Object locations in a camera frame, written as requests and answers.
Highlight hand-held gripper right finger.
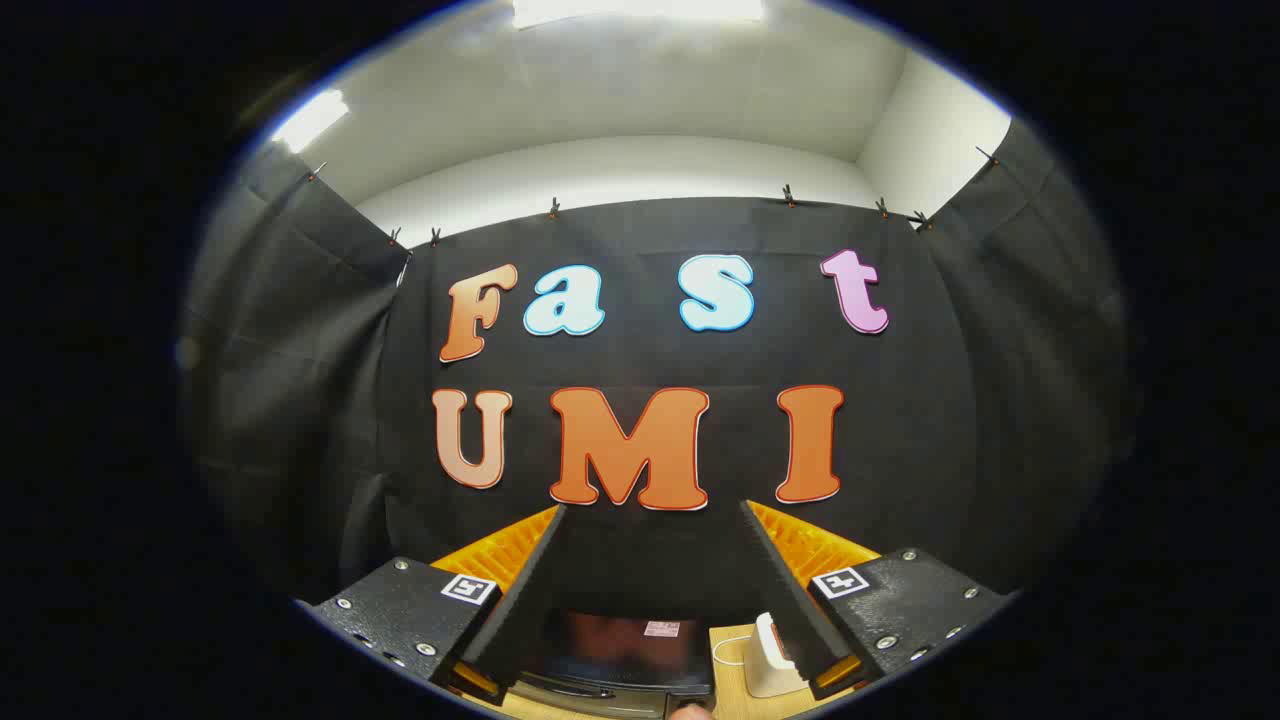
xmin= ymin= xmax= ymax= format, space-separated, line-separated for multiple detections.
xmin=739 ymin=499 xmax=1017 ymax=702

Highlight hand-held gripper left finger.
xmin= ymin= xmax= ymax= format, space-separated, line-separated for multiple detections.
xmin=298 ymin=503 xmax=569 ymax=706

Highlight black toaster oven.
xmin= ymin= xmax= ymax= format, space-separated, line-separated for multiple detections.
xmin=515 ymin=608 xmax=717 ymax=719

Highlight white slot toaster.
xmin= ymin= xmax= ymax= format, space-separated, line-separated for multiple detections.
xmin=743 ymin=612 xmax=813 ymax=699

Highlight row of black clips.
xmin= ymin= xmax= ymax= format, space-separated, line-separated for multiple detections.
xmin=305 ymin=145 xmax=1001 ymax=251

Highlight ceiling light panel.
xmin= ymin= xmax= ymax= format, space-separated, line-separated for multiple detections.
xmin=512 ymin=0 xmax=766 ymax=29
xmin=272 ymin=90 xmax=351 ymax=153

